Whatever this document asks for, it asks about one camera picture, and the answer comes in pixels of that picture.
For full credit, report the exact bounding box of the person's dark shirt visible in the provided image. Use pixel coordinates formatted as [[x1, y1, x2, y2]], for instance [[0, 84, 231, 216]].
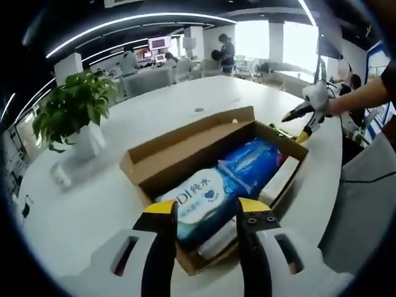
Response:
[[380, 58, 396, 94]]

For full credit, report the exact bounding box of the black cable on table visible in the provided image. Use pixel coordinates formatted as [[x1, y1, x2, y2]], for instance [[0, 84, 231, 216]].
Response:
[[21, 194, 35, 218]]

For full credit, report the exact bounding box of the grey mesh chair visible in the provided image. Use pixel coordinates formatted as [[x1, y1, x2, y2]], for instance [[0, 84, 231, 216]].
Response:
[[318, 136, 396, 277]]

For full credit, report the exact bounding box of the brown cardboard shoe box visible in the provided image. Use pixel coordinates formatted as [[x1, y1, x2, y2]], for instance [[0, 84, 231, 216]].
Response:
[[119, 106, 310, 277]]

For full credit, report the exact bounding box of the blue wet wipes pack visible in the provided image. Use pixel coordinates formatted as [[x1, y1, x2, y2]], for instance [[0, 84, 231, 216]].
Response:
[[153, 168, 239, 252]]

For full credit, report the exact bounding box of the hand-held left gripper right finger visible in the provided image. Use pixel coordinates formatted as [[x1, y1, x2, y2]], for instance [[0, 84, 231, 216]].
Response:
[[236, 197, 310, 297]]

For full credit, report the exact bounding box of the green potted plant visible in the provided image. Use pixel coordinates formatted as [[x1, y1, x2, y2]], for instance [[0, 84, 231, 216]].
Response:
[[32, 71, 120, 162]]

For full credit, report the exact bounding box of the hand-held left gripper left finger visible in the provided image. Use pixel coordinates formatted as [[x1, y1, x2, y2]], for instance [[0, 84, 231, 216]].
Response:
[[108, 199, 179, 297]]

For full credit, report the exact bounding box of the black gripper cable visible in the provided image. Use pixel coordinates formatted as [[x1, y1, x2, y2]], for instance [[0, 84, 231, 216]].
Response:
[[338, 166, 394, 184]]

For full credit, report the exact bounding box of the white paper cup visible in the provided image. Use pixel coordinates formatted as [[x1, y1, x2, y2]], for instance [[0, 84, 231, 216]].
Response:
[[51, 162, 74, 188]]

